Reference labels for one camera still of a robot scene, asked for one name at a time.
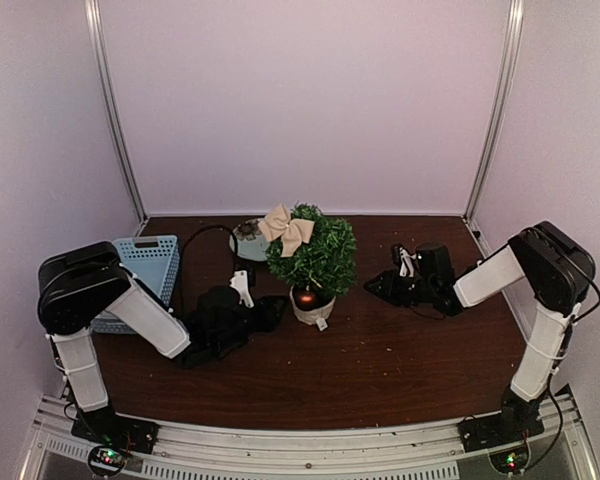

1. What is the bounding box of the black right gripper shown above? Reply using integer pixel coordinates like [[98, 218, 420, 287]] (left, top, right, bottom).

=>
[[364, 269, 436, 308]]

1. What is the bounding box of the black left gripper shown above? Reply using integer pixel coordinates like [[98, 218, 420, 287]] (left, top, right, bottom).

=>
[[211, 295, 289, 353]]

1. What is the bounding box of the red brown bauble ornament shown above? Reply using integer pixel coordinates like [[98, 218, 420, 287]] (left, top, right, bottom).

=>
[[293, 287, 320, 311]]

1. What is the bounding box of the white battery box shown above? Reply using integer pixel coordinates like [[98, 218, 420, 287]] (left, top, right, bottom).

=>
[[316, 319, 328, 331]]

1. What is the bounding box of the beige fabric bow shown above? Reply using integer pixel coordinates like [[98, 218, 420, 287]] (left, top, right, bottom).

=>
[[258, 204, 315, 258]]

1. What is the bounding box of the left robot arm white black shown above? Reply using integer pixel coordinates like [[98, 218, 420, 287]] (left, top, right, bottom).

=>
[[37, 241, 289, 444]]

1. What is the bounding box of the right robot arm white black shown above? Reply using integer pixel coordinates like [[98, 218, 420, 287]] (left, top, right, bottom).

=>
[[364, 221, 600, 442]]

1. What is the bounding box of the light blue flower plate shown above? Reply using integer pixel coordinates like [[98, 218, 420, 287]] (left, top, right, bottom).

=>
[[233, 218, 269, 262]]

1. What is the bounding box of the light blue plastic basket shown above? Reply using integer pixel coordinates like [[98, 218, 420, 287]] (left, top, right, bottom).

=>
[[85, 236, 187, 348]]

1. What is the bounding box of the right circuit board with leds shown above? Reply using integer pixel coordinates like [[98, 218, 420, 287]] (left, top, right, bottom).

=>
[[489, 447, 530, 475]]

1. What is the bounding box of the circuit board with leds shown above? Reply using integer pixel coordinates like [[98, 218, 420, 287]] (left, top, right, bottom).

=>
[[87, 446, 127, 477], [489, 447, 530, 475]]

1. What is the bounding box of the left circuit board with leds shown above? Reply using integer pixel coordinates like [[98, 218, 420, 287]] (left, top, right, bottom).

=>
[[87, 446, 127, 477]]

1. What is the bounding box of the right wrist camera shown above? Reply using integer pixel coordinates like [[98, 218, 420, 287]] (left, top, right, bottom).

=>
[[391, 244, 419, 278]]

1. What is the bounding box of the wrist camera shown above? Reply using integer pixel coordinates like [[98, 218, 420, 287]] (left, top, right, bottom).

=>
[[229, 270, 255, 308], [391, 244, 419, 278]]

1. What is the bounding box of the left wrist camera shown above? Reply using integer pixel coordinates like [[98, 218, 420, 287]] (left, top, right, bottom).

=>
[[229, 270, 255, 308]]

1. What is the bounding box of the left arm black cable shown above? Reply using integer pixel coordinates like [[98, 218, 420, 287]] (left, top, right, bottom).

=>
[[177, 223, 241, 311]]

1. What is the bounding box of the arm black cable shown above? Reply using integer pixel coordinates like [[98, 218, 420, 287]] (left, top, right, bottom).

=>
[[549, 277, 600, 361], [177, 223, 241, 311]]

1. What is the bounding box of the front aluminium rail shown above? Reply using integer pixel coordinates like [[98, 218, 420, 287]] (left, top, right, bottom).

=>
[[12, 396, 600, 479]]

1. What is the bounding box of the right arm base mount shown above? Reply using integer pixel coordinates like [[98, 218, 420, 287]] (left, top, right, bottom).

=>
[[457, 400, 545, 452]]

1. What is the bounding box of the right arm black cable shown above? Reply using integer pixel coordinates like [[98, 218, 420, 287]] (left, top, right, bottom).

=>
[[549, 277, 600, 361]]

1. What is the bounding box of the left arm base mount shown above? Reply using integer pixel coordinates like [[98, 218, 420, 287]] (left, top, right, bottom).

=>
[[71, 417, 159, 454]]

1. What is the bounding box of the right aluminium frame post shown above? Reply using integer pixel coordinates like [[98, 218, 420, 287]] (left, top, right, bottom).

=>
[[464, 0, 525, 225]]

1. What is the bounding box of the aluminium frame post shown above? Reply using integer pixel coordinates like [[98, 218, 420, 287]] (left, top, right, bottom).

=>
[[84, 0, 148, 225], [464, 0, 525, 225]]

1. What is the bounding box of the left aluminium frame post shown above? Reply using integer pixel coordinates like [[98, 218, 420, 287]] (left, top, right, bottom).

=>
[[84, 0, 148, 225]]

